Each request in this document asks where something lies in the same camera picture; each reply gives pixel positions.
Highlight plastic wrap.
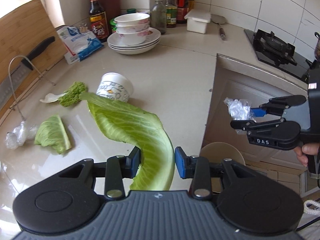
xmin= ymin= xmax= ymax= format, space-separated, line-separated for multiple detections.
xmin=224 ymin=98 xmax=254 ymax=121
xmin=4 ymin=121 xmax=39 ymax=150

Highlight large green cabbage leaf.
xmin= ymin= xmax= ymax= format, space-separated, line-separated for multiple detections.
xmin=80 ymin=92 xmax=175 ymax=191

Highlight printed white paper cup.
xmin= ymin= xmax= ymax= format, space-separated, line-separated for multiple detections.
xmin=96 ymin=73 xmax=134 ymax=102

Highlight white trash bin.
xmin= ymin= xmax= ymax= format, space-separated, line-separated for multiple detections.
xmin=200 ymin=142 xmax=246 ymax=165

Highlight person right hand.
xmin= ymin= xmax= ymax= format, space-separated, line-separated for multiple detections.
xmin=293 ymin=143 xmax=319 ymax=167

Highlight white corner cabinet door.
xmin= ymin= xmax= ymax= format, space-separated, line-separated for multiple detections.
xmin=202 ymin=55 xmax=307 ymax=170

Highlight black gas stove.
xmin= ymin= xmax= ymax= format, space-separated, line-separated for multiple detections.
xmin=244 ymin=29 xmax=319 ymax=83

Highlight small pale cabbage leaf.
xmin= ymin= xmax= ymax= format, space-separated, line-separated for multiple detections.
xmin=34 ymin=114 xmax=72 ymax=154

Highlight curly green vegetable piece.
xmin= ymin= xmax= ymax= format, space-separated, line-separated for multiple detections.
xmin=40 ymin=81 xmax=88 ymax=107

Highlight metal spatula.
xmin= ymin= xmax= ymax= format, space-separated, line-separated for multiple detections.
xmin=211 ymin=14 xmax=227 ymax=41

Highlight white plastic seasoning box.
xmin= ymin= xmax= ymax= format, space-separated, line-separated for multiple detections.
xmin=184 ymin=9 xmax=211 ymax=34

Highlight bottom white plate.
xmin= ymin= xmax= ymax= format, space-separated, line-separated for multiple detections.
xmin=109 ymin=43 xmax=158 ymax=55

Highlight white plate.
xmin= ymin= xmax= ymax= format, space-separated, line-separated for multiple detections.
xmin=107 ymin=28 xmax=161 ymax=47
xmin=108 ymin=38 xmax=160 ymax=50
xmin=109 ymin=43 xmax=158 ymax=55

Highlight middle white plate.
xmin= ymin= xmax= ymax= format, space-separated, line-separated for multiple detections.
xmin=108 ymin=38 xmax=160 ymax=50

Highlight white blue salt bag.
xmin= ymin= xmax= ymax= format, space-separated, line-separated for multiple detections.
xmin=57 ymin=26 xmax=104 ymax=64

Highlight top white plate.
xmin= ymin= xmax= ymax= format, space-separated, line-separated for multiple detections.
xmin=107 ymin=28 xmax=161 ymax=47

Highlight bottom floral white bowl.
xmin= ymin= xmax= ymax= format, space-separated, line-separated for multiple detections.
xmin=117 ymin=28 xmax=150 ymax=45

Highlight floral white bowl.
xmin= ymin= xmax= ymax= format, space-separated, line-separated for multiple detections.
xmin=114 ymin=12 xmax=150 ymax=27
xmin=116 ymin=23 xmax=150 ymax=34
xmin=117 ymin=28 xmax=150 ymax=45

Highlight middle floral white bowl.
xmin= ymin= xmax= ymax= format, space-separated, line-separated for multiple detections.
xmin=116 ymin=23 xmax=150 ymax=34

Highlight clear red capped bottle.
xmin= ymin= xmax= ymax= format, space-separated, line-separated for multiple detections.
xmin=150 ymin=0 xmax=167 ymax=35

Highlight green lidded jar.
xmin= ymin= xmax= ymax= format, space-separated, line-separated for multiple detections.
xmin=110 ymin=18 xmax=117 ymax=33

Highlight dark vinegar bottle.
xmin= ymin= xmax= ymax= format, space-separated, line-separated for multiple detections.
xmin=89 ymin=0 xmax=109 ymax=43

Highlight dark sauce bottle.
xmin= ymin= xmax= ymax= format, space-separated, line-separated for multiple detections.
xmin=175 ymin=0 xmax=196 ymax=25

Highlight top floral white bowl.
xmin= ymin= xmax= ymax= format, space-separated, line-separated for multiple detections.
xmin=114 ymin=12 xmax=150 ymax=27

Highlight yellow oil bottle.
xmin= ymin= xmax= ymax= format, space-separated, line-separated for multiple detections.
xmin=165 ymin=0 xmax=177 ymax=28

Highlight bamboo cutting board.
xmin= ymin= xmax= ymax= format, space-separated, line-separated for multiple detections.
xmin=1 ymin=0 xmax=67 ymax=97

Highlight dark red knife block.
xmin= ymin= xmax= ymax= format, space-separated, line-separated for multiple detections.
xmin=96 ymin=0 xmax=122 ymax=23

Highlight black handled santoku knife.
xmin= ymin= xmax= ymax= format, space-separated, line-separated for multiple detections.
xmin=1 ymin=36 xmax=55 ymax=108

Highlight metal wire board rack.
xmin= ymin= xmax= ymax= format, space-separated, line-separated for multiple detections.
xmin=8 ymin=55 xmax=56 ymax=121

